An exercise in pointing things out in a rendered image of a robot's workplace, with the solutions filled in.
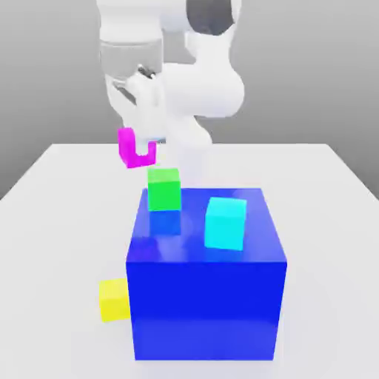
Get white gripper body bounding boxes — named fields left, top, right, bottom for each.
left=105, top=74, right=167, bottom=144

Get small green cube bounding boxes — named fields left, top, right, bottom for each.
left=147, top=167, right=182, bottom=212

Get small cyan cube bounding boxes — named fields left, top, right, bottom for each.
left=204, top=196, right=247, bottom=252

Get small yellow cube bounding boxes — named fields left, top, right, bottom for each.
left=98, top=278, right=132, bottom=323

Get large blue box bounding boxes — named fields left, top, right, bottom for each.
left=125, top=187, right=288, bottom=361

